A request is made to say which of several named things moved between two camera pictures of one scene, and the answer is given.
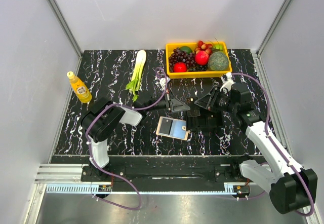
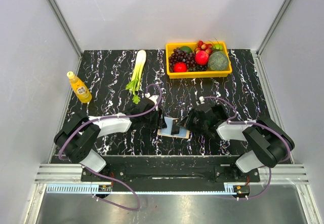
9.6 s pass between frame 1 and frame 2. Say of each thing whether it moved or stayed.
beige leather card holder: stayed
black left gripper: moved
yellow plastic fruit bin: stayed
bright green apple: stayed
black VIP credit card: moved
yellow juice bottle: stayed
